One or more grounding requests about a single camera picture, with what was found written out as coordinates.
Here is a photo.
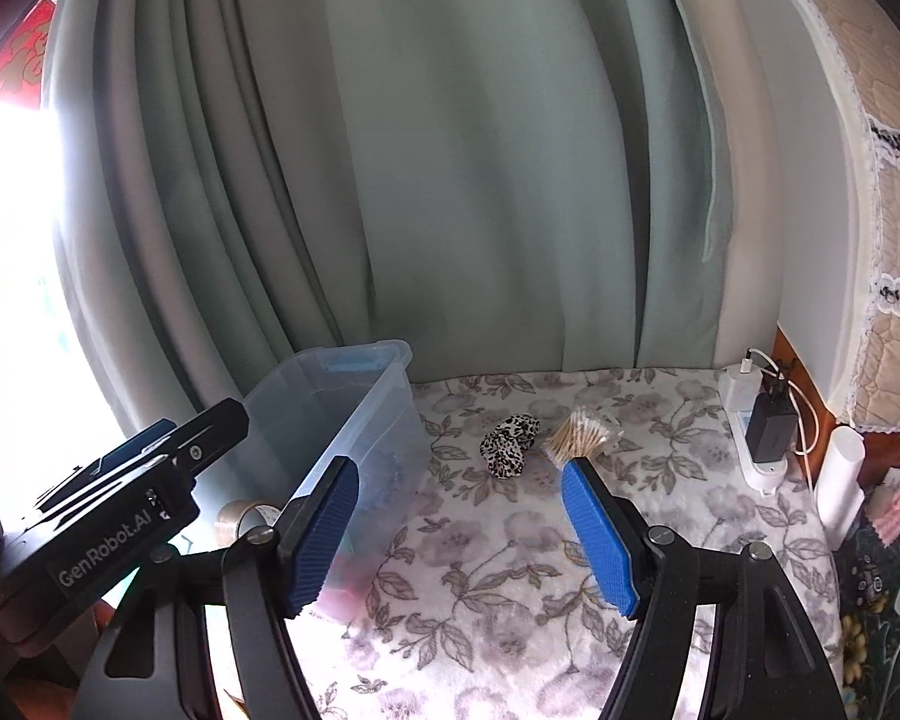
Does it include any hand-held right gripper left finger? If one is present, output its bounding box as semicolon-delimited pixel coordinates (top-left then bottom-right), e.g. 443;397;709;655
79;455;361;720

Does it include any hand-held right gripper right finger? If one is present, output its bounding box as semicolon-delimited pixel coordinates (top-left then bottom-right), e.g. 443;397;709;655
560;456;833;720

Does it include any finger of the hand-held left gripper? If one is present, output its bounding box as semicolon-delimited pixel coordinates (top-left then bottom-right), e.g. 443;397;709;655
34;418;179;515
94;399;250;479

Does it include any clear tape roll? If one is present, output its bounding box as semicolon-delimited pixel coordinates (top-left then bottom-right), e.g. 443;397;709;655
216;499;282;548

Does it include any clear plastic storage container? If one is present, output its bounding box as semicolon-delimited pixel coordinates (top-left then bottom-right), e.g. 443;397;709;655
236;340;432;623

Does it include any bundle of cotton swabs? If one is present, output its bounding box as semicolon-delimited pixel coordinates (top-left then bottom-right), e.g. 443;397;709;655
540;406;623;466

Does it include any floral printed blanket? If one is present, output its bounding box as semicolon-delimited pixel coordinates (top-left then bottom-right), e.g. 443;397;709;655
217;366;845;720

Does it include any leopard print scrunchie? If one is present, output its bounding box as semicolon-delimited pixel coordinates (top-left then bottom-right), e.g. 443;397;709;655
480;414;542;479

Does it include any white power strip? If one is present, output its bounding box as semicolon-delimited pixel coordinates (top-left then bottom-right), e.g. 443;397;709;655
718;371;792;496

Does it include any black charger plug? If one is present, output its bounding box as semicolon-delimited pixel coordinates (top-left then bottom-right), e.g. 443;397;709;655
745;367;800;464

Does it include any white charger plug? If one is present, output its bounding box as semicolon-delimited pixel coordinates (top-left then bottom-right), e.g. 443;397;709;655
722;349;766;410

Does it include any white cylinder tube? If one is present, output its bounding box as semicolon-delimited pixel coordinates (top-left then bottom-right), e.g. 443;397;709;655
814;426;867;548

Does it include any dark patterned cloth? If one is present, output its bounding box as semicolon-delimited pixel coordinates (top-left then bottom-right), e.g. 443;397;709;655
832;525;900;683

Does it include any pale green curtain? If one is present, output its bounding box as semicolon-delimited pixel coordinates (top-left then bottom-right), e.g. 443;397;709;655
45;0;728;421

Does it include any white appliance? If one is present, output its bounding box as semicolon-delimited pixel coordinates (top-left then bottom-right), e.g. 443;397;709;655
649;0;882;428

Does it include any red window poster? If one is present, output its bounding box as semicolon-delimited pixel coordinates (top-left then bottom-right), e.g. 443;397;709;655
0;0;59;100

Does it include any beige quilted lace cover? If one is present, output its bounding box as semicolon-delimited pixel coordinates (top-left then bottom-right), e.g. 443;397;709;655
750;0;900;432

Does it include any black USB adapter with cable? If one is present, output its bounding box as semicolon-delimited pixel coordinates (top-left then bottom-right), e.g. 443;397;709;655
746;349;823;458

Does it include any white phone cable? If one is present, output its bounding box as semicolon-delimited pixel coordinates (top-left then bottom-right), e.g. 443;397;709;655
862;615;900;683

